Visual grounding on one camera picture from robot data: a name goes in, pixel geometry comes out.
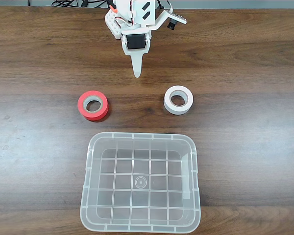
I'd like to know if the white tape roll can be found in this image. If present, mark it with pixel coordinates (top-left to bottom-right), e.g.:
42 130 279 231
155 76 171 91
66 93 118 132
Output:
163 85 194 116

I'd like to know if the clear plastic box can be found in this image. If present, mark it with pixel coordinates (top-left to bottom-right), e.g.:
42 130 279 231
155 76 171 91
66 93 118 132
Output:
80 132 201 233

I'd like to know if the red tape roll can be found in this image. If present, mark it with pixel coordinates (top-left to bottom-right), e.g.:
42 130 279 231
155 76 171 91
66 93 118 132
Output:
77 90 110 122

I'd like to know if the red white servo wire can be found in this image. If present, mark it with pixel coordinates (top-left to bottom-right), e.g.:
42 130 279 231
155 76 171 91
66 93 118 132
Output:
112 11 135 29

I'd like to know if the black camera on white bracket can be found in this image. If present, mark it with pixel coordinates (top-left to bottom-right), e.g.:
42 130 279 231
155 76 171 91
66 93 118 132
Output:
150 8 188 31

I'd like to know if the camera cable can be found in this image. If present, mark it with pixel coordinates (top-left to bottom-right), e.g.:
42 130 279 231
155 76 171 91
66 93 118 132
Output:
157 0 173 13

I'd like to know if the black cable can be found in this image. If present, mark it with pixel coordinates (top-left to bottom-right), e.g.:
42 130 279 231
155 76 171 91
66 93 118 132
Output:
51 0 79 7
80 0 111 8

